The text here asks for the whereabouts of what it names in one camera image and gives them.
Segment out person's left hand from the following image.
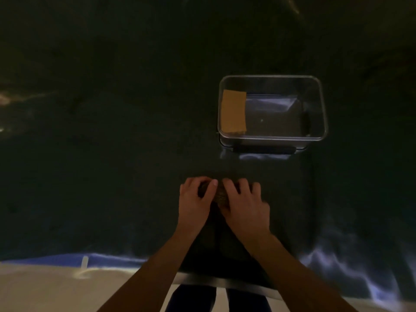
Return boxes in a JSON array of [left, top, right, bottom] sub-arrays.
[[177, 176, 219, 238]]

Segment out person's right hand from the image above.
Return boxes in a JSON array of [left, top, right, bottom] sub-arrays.
[[218, 178, 271, 240]]

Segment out dark brown textured block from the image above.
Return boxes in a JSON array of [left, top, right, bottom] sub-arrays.
[[198, 181, 231, 205]]

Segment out person's left forearm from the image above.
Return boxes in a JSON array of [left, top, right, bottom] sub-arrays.
[[97, 230, 196, 312]]

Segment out person's right forearm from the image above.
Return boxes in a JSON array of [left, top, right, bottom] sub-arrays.
[[248, 233, 359, 312]]

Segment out black table mat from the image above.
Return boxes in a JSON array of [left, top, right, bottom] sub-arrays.
[[178, 151, 316, 291]]

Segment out clear plastic container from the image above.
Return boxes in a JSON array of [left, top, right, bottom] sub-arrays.
[[217, 75, 329, 156]]

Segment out orange-brown rectangular sheet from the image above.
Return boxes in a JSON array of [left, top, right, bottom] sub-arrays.
[[220, 89, 247, 135]]

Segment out dark blue trousers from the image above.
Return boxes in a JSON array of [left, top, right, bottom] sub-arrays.
[[164, 284, 273, 312]]

